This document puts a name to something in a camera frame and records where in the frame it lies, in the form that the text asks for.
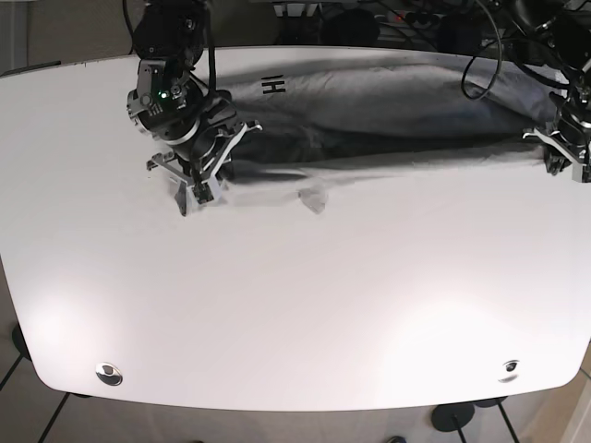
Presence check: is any grey T-shirt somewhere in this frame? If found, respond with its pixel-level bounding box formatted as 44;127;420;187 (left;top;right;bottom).
187;61;555;218

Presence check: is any right silver table grommet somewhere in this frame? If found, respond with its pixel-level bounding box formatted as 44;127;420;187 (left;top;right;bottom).
497;360;520;384

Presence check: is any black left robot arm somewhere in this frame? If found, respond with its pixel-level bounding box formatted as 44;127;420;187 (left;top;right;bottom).
503;1;590;184

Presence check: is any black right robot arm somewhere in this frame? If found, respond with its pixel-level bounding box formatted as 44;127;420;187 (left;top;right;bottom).
127;1;261;215

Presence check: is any black round stand base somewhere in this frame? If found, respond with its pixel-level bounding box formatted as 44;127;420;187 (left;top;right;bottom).
430;402;475;433

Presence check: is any left silver table grommet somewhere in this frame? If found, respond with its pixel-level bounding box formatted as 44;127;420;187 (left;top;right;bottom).
95;362;123;387

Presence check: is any silver table grommet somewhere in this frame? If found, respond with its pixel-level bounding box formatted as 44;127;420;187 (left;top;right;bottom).
95;362;123;387
497;360;520;384

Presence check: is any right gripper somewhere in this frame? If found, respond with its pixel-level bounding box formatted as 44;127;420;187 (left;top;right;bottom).
127;59;262;204

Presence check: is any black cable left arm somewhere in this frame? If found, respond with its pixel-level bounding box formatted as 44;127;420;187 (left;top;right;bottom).
460;0;569;102

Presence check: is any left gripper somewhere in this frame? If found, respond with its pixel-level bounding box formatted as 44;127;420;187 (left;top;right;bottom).
523;83;591;183

